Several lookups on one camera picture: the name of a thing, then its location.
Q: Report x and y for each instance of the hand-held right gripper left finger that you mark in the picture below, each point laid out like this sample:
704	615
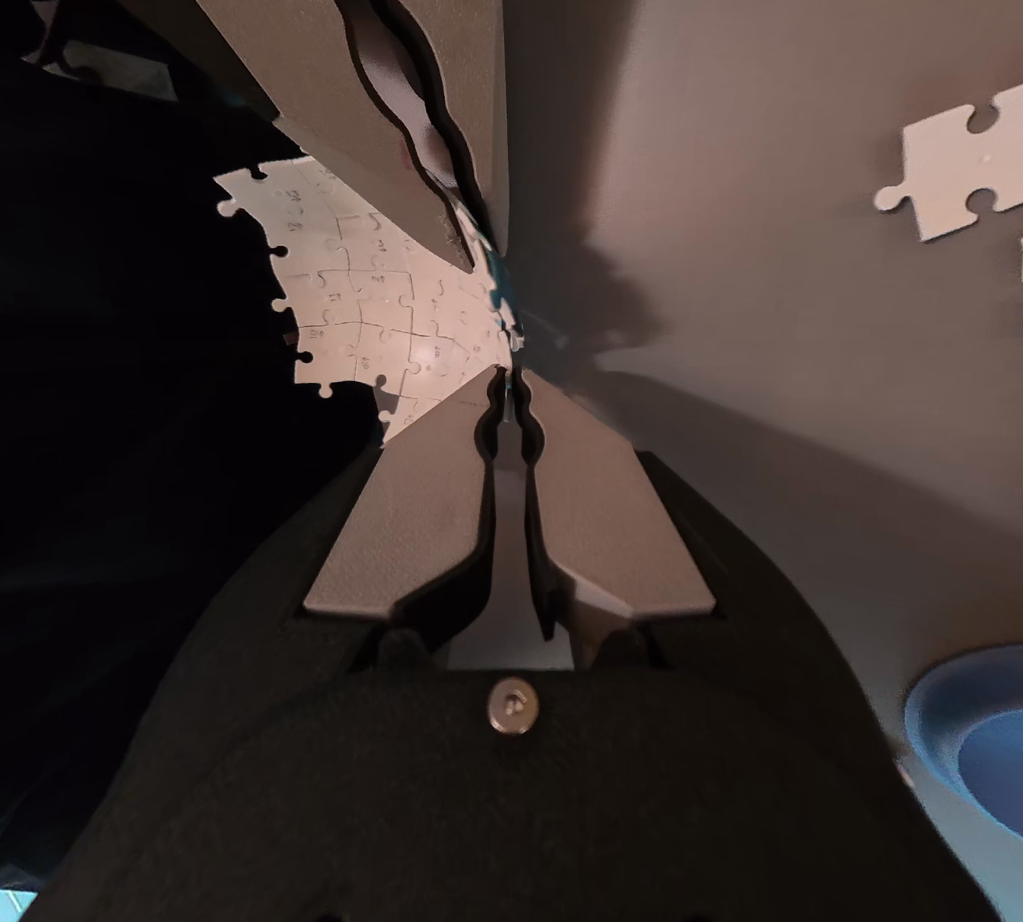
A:
415	530

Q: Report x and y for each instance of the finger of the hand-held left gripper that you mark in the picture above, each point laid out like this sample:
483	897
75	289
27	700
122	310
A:
280	19
455	3

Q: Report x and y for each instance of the white puzzle piece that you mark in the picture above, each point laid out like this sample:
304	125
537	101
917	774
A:
507	399
951	171

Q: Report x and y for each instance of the person's dark-clothed torso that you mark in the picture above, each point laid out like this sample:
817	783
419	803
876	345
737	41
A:
120	458

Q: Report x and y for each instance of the blue bowl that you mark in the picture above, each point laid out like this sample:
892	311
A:
943	706

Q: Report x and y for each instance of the partly built puzzle ball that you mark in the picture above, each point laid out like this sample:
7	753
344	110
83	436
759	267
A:
376	299

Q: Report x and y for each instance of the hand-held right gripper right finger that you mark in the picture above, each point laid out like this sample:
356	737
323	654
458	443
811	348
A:
607	530

